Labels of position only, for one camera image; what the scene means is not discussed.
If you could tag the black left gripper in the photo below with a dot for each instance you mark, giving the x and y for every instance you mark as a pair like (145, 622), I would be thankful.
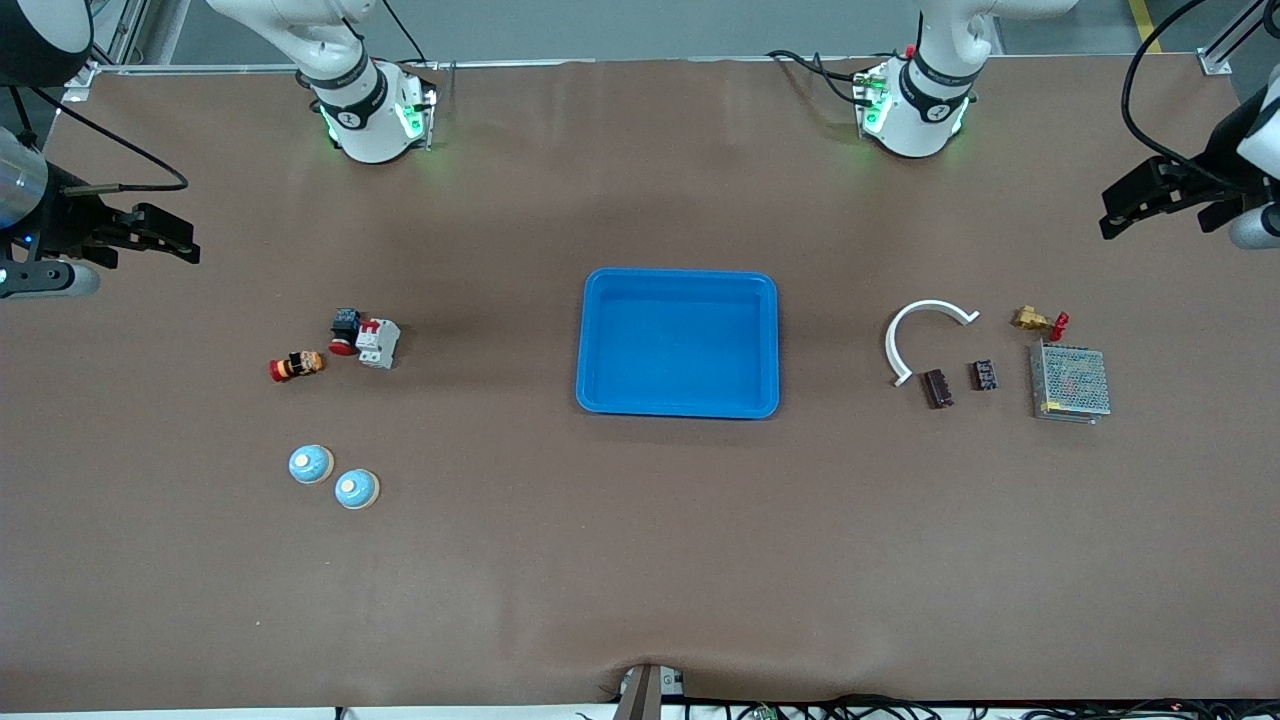
(1196, 183)

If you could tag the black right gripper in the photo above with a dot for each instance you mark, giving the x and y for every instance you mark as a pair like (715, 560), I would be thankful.
(72, 222)

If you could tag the small dark capacitor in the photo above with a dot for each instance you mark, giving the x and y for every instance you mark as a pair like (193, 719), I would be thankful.
(984, 375)

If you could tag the blue dome call bell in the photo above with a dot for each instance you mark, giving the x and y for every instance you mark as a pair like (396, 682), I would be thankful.
(311, 464)
(357, 489)

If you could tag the dark brown terminal block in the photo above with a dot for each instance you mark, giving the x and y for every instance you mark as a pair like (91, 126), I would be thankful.
(937, 389)

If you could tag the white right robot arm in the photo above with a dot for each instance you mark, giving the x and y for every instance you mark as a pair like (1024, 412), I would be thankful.
(370, 120)

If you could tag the yellow floor tape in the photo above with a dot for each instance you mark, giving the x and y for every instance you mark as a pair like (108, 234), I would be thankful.
(1147, 28)

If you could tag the red orange emergency stop button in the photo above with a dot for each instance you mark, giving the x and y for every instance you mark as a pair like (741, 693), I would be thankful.
(298, 366)

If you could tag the metal mesh power supply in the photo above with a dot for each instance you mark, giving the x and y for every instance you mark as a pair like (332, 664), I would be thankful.
(1070, 380)

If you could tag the white curved plastic clip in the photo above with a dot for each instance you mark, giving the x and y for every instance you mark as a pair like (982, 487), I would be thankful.
(890, 345)

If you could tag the blue plastic tray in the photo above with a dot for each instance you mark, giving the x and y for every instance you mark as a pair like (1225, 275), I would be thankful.
(680, 345)

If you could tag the brown table mat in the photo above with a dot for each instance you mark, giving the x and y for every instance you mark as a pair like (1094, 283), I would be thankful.
(640, 560)

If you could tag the aluminium frame profile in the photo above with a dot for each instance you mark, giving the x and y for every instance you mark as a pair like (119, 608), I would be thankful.
(1215, 62)
(110, 45)

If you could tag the black red push button switch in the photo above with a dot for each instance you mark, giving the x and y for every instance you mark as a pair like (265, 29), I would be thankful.
(346, 325)

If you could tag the white circuit breaker red switch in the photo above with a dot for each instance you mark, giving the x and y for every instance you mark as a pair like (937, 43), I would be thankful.
(380, 345)

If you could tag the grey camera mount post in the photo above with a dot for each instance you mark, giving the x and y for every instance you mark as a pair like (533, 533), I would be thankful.
(640, 695)

